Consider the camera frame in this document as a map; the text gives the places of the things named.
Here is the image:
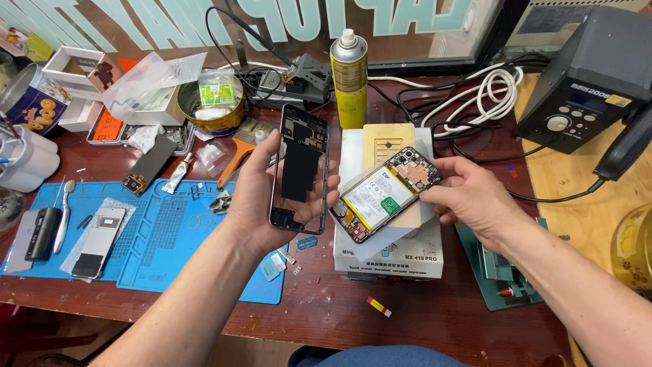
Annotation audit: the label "person's right hand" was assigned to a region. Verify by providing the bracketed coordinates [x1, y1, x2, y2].
[419, 155, 531, 251]

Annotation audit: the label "person's left hand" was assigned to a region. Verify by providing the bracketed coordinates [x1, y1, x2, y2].
[223, 129, 341, 257]

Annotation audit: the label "black phone frame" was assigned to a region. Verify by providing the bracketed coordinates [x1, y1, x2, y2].
[269, 104, 331, 236]

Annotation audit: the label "phone with battery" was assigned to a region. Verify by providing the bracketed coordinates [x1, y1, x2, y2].
[328, 147, 443, 244]

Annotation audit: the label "small clear plastic bag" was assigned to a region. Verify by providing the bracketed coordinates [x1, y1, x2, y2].
[196, 140, 230, 177]

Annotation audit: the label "small light blue card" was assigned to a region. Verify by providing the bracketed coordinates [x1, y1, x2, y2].
[259, 252, 287, 282]

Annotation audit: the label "green metal clamp fixture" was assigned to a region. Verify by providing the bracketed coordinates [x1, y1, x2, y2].
[454, 217, 549, 312]

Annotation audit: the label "white glue tube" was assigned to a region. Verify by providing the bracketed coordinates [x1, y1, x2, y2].
[161, 152, 195, 195]

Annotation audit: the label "blue gridded repair mat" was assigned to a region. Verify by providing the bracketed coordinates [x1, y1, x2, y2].
[116, 178, 289, 305]

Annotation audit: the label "golden round tin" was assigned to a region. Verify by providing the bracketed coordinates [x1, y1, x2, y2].
[176, 76, 248, 138]

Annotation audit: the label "white screen separator machine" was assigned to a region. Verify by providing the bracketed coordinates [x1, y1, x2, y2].
[333, 127, 444, 282]

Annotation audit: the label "dark phone screen panel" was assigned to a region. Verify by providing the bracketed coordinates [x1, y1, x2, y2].
[121, 134, 178, 198]

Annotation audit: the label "tan phone mould plate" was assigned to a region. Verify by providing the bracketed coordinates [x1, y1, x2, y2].
[361, 123, 424, 231]

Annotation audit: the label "plastic bag with green label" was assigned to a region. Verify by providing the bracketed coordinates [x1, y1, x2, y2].
[197, 68, 236, 109]

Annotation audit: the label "white crumpled tissue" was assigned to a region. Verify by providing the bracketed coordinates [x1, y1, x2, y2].
[127, 123, 165, 155]

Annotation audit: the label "bubble wrap bag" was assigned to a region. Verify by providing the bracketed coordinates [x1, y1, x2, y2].
[59, 197, 138, 284]

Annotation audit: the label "white flat box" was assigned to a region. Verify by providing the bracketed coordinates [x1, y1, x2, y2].
[122, 86, 187, 127]

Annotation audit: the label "grey soldering iron stand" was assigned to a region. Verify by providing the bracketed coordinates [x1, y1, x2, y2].
[249, 53, 333, 109]

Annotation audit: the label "red yellow small strip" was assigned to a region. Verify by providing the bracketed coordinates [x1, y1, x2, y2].
[366, 296, 392, 318]

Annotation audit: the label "yellow spray can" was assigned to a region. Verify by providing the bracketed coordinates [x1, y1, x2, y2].
[329, 29, 369, 130]

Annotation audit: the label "white phone back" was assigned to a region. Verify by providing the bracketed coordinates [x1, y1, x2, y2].
[71, 206, 127, 280]

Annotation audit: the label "yellow patterned tin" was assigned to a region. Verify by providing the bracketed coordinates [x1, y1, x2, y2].
[610, 202, 652, 292]

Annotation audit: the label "tray with orange card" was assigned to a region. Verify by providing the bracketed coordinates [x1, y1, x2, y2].
[86, 104, 129, 146]

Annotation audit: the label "black hot air station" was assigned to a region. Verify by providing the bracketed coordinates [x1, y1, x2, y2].
[513, 5, 652, 155]

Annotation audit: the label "person's blue jeans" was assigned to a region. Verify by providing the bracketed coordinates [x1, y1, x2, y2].
[287, 345, 468, 367]

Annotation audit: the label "white toothbrush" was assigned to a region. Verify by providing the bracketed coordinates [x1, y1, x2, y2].
[52, 179, 76, 255]

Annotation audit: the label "large blue silicone mat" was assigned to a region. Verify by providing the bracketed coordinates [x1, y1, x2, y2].
[0, 181, 153, 282]

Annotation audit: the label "small black rectangular device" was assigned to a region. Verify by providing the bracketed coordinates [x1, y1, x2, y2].
[24, 206, 63, 263]

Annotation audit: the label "open white cardboard box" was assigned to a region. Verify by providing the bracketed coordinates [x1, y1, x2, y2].
[41, 45, 123, 103]

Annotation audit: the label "white tool holder cups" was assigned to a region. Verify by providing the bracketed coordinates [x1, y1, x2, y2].
[0, 124, 61, 194]

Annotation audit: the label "printed cookie tin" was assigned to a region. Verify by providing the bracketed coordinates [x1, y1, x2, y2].
[0, 62, 72, 136]

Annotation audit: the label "grey flat card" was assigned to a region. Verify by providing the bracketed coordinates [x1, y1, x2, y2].
[3, 209, 40, 274]

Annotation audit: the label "clear glass jar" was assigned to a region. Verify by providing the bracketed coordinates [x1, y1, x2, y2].
[0, 186, 26, 233]

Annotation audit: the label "orange handled brush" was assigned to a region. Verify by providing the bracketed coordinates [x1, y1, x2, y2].
[217, 119, 277, 190]

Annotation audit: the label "black cable bundle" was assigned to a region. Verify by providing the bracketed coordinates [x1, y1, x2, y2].
[368, 52, 552, 165]

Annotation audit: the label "black handle cable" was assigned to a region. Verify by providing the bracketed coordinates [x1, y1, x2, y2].
[508, 177, 608, 204]

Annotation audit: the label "white coiled cable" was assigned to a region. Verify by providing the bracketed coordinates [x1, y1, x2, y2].
[367, 63, 525, 136]

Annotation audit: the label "black hot air handle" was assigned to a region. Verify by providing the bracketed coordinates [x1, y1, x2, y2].
[593, 102, 652, 182]

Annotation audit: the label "black soldering iron cable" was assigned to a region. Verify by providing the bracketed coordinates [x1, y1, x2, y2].
[205, 5, 297, 93]

